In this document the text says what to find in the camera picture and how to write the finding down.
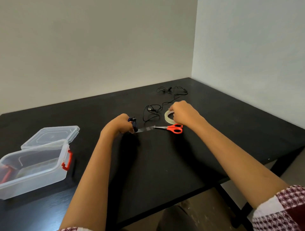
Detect person's right hand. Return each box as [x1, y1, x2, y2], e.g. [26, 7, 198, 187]
[168, 100, 205, 130]

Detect person's left hand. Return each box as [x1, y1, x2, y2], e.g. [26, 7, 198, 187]
[100, 113, 138, 141]

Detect blue wired earphones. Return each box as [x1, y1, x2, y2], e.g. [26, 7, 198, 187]
[127, 116, 139, 133]

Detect clear tape roll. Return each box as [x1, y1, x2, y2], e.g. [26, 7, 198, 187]
[137, 110, 177, 134]

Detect red-handled scissors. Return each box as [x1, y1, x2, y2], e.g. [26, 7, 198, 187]
[152, 123, 183, 135]

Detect black wired earphones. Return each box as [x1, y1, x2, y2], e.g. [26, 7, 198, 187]
[142, 86, 189, 123]

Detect clear plastic box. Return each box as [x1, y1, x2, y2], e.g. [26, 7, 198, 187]
[0, 139, 73, 200]

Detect person's right forearm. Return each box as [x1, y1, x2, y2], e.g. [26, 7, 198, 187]
[190, 119, 290, 210]

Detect person's left forearm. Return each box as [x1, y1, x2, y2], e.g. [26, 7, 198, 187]
[58, 133, 119, 231]

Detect person's dark trouser leg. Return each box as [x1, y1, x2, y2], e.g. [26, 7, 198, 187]
[156, 204, 200, 231]

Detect clear plastic lid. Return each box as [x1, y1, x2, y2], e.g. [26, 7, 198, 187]
[21, 125, 80, 150]

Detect black table leg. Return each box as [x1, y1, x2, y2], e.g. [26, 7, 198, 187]
[270, 146, 305, 178]
[214, 184, 254, 231]

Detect maroon white patterned right sleeve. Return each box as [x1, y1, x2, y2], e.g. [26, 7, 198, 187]
[247, 185, 305, 231]

